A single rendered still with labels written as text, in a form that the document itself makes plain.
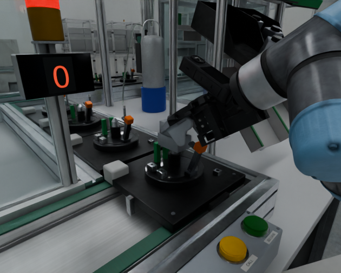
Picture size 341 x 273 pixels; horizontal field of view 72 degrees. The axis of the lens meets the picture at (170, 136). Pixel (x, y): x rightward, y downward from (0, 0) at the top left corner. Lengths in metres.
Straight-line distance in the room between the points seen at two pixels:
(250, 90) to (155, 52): 1.11
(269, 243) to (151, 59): 1.18
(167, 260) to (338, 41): 0.35
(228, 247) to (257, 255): 0.05
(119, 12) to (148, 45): 10.64
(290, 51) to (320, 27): 0.03
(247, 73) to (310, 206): 0.47
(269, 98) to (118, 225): 0.37
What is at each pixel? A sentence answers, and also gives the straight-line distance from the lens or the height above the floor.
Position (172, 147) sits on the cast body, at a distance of 0.50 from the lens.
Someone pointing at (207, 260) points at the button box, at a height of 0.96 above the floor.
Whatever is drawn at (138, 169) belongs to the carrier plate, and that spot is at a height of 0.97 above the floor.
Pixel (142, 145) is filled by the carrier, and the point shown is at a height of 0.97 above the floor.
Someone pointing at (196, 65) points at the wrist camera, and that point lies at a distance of 0.41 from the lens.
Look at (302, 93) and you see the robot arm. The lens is 0.27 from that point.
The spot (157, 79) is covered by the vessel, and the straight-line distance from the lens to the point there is 1.43.
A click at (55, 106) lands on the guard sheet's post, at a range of 0.51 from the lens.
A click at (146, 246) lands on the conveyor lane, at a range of 0.42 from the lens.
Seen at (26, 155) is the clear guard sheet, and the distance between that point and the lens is 0.54.
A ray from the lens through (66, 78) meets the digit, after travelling 0.47.
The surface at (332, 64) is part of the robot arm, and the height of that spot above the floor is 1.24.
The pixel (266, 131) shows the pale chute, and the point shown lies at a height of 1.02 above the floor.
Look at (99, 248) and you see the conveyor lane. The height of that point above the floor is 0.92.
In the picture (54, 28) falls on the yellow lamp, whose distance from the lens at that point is 0.46.
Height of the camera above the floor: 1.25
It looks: 21 degrees down
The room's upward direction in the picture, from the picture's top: straight up
